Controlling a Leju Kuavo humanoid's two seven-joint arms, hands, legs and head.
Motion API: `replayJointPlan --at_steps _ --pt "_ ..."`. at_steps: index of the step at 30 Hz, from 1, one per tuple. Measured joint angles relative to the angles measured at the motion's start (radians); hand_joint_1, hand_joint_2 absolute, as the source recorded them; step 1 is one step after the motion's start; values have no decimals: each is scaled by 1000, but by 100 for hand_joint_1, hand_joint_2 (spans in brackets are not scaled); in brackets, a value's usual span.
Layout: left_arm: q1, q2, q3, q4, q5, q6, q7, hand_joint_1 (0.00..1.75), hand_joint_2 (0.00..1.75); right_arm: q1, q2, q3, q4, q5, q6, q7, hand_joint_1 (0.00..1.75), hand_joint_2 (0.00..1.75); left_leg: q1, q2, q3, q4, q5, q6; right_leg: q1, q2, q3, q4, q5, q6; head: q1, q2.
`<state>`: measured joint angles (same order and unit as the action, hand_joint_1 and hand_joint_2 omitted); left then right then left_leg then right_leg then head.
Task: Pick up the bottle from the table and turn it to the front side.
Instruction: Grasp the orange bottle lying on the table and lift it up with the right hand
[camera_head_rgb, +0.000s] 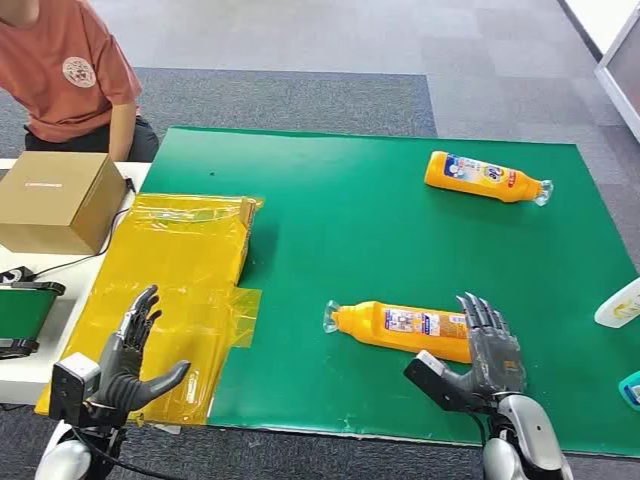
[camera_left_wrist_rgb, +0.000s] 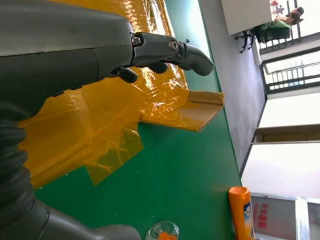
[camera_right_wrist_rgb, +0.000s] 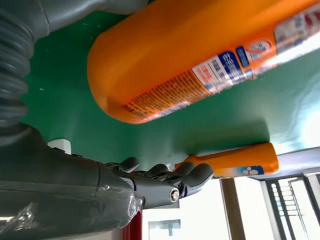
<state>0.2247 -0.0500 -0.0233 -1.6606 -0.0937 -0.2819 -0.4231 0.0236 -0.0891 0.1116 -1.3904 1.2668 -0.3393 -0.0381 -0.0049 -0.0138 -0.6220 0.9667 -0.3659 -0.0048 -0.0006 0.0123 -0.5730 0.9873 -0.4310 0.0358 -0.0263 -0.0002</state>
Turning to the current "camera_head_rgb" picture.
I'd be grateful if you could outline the white framed board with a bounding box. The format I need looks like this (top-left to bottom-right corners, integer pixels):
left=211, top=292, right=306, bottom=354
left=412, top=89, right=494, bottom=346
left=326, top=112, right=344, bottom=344
left=594, top=5, right=640, bottom=144

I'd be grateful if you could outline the yellow plastic wrapped box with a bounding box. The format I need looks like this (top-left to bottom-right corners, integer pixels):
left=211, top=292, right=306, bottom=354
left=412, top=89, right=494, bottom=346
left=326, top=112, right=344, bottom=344
left=35, top=193, right=265, bottom=427

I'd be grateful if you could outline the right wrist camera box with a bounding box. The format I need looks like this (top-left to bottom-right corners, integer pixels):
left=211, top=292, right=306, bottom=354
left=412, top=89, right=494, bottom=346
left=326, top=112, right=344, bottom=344
left=403, top=349, right=473, bottom=413

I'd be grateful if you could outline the white plastic bottle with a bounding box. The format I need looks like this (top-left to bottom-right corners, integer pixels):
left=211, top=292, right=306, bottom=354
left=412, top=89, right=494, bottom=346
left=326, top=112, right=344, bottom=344
left=593, top=276, right=640, bottom=330

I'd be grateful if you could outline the teal container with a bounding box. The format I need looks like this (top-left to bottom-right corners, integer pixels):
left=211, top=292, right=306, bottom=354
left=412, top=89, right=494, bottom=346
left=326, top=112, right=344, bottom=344
left=617, top=370, right=640, bottom=413

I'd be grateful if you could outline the white side table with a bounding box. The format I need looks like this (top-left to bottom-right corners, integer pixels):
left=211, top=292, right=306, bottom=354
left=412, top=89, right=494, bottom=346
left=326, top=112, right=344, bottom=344
left=0, top=158, right=152, bottom=407

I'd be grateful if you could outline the orange bottle with white-red label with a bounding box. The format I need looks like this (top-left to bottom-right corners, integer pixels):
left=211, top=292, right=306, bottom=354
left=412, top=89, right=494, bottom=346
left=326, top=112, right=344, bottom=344
left=322, top=299, right=473, bottom=365

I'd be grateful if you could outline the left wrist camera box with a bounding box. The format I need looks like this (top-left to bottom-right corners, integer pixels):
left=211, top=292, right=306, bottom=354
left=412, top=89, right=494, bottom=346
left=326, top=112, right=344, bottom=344
left=48, top=352, right=103, bottom=427

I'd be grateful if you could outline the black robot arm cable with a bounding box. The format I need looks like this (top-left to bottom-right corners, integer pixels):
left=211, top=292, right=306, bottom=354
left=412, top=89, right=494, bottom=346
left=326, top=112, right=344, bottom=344
left=69, top=427, right=174, bottom=480

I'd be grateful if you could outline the black cable on table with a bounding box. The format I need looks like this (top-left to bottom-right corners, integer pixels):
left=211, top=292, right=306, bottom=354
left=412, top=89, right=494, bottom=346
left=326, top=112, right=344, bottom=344
left=29, top=177, right=137, bottom=280

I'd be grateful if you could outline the green table mat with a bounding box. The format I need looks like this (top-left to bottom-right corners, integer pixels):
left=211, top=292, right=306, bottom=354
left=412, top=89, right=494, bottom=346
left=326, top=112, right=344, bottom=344
left=141, top=125, right=640, bottom=459

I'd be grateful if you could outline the brown cardboard box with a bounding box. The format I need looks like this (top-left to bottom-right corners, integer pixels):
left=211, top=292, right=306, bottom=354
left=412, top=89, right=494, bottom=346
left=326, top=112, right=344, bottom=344
left=0, top=150, right=128, bottom=257

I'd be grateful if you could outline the green belt conveyor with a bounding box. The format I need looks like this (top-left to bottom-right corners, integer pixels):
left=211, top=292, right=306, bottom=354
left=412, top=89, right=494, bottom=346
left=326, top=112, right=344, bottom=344
left=0, top=280, right=66, bottom=360

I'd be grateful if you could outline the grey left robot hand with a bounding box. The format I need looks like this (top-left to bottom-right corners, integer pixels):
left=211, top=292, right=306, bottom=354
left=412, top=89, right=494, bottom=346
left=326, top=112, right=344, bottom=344
left=88, top=284, right=192, bottom=427

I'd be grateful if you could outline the orange bottle with blue label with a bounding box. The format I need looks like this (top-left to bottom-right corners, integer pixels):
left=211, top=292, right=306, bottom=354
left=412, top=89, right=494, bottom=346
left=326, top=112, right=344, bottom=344
left=423, top=150, right=555, bottom=208

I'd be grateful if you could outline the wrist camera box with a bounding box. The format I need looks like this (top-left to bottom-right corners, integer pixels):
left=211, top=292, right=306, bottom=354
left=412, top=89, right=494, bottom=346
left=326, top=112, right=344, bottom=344
left=403, top=349, right=473, bottom=413
left=48, top=352, right=103, bottom=427

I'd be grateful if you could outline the small black device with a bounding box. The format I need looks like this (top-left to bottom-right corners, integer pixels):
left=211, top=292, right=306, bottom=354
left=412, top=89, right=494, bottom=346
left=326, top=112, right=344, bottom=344
left=0, top=266, right=37, bottom=286

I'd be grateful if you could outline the person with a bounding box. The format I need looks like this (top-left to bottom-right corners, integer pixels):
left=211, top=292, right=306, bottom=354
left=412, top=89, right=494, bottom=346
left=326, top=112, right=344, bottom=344
left=0, top=0, right=160, bottom=164

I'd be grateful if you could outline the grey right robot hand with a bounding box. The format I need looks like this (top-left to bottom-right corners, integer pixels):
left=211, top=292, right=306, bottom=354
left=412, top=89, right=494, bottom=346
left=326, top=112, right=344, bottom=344
left=438, top=292, right=527, bottom=413

